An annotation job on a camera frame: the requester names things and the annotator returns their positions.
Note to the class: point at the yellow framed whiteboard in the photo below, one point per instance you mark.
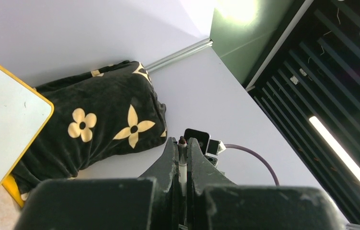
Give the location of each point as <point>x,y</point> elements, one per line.
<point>23,114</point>

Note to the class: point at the aluminium frame rail right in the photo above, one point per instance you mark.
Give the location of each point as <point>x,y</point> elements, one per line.
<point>179,55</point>

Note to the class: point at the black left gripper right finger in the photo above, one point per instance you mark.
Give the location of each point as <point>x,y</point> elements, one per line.
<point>216,203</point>

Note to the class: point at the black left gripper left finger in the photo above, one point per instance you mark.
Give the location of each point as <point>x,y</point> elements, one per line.
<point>148,202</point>

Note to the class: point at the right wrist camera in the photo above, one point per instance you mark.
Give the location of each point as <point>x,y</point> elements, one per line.
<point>208,146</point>

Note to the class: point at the yellow cloth under blanket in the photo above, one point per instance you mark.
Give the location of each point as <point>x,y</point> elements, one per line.
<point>11,187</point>

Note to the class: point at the ceiling light strip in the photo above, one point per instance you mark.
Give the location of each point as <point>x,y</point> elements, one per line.
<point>336,147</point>

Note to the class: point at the white marker pen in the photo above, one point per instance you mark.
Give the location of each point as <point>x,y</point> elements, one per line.
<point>182,149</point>

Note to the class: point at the black floral blanket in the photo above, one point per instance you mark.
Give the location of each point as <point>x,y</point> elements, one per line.
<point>110,111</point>

